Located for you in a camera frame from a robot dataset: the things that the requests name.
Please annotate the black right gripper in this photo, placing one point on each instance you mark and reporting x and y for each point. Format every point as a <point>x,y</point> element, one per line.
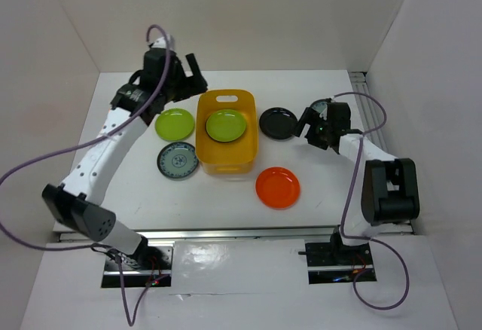
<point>311,136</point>

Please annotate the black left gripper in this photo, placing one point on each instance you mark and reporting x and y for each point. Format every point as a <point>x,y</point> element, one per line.
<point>192,85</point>

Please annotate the black plate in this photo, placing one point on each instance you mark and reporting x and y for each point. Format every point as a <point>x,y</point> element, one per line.
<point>225,134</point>
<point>278,123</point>

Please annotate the green plate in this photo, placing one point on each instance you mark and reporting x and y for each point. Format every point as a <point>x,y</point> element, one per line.
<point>174,124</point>
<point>226,118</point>

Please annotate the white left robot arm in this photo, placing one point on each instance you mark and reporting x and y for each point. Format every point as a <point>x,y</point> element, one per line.
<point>76,201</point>

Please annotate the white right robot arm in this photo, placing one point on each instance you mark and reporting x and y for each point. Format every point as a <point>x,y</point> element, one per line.
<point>383,190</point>

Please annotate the yellow plastic bin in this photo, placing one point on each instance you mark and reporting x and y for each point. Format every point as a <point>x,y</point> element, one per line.
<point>237,156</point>

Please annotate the blue floral plate right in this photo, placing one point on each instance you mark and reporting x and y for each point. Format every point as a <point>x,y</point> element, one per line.
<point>320,105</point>

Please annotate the blue floral plate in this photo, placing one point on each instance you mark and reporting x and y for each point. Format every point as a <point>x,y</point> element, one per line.
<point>320,105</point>
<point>177,160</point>

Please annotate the blue floral plate left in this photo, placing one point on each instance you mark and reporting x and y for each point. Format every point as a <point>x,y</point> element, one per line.
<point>177,160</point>

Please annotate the orange plate front right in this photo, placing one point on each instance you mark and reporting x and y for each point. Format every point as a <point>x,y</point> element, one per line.
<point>277,188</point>

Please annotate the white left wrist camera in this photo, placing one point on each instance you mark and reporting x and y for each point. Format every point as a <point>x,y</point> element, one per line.
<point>164,43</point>

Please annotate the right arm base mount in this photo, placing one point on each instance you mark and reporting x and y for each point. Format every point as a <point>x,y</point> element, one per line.
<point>333,262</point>

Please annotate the aluminium rail front edge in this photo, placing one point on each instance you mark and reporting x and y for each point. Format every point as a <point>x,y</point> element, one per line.
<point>317,231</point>

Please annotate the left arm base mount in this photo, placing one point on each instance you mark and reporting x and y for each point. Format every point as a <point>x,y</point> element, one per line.
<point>156,269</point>

